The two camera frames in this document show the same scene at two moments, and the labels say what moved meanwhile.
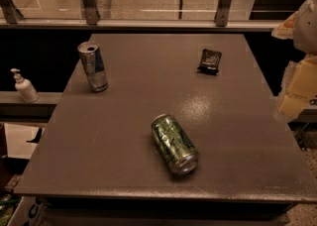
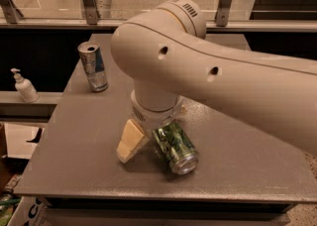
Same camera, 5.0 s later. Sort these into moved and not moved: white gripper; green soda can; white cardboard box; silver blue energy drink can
Moved: white gripper
Not moved: white cardboard box; green soda can; silver blue energy drink can
